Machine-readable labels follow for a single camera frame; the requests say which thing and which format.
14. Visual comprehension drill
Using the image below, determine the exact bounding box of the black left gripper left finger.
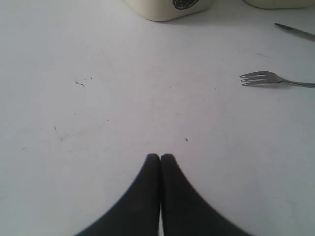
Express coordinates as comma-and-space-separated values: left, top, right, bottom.
78, 154, 160, 236

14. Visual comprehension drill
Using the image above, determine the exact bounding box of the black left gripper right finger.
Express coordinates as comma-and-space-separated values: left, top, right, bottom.
160, 154, 249, 236

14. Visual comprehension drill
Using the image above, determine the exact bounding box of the steel fork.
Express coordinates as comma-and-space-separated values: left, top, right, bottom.
240, 71, 315, 88

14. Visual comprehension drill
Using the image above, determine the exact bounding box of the steel knife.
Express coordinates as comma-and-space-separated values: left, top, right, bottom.
274, 23, 315, 42

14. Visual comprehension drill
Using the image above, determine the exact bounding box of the cream bin circle mark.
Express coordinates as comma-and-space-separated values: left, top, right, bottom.
125, 0, 212, 22

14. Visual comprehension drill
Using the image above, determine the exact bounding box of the cream bin triangle mark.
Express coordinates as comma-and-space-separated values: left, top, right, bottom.
244, 0, 315, 9

